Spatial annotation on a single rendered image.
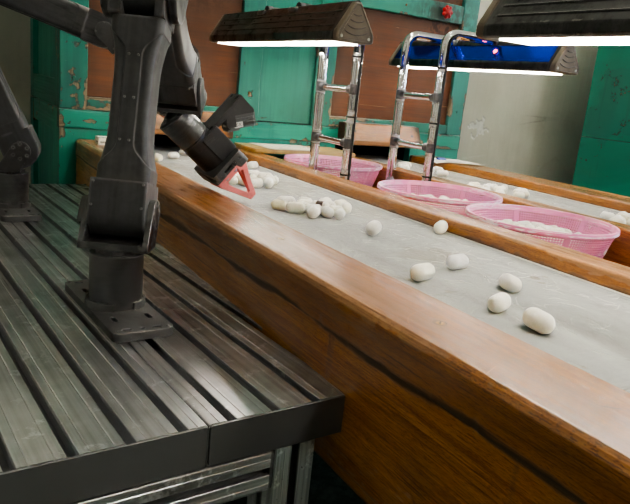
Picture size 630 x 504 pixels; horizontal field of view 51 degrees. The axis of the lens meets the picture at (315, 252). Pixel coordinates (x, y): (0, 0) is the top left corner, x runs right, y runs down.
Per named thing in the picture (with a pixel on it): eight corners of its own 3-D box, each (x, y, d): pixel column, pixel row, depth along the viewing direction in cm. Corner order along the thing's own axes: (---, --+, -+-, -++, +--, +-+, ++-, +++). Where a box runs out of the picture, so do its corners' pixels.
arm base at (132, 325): (117, 227, 89) (63, 229, 85) (178, 267, 73) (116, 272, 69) (116, 284, 91) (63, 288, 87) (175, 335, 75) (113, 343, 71)
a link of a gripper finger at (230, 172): (254, 177, 125) (220, 143, 120) (270, 184, 119) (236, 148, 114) (230, 205, 124) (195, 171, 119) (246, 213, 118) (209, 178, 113)
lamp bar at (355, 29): (336, 40, 117) (340, -4, 115) (208, 42, 169) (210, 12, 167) (373, 45, 121) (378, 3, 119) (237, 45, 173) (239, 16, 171)
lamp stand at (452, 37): (423, 216, 164) (450, 26, 154) (376, 200, 181) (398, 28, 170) (480, 215, 174) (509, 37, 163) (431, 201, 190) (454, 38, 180)
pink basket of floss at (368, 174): (365, 209, 166) (370, 171, 164) (266, 194, 173) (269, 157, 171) (387, 196, 191) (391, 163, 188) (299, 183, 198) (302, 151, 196)
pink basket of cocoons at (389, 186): (460, 254, 127) (467, 205, 125) (348, 226, 143) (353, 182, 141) (515, 239, 148) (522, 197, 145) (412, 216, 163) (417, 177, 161)
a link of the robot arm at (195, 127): (189, 135, 117) (161, 107, 113) (213, 119, 114) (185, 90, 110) (182, 159, 112) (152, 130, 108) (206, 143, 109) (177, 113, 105)
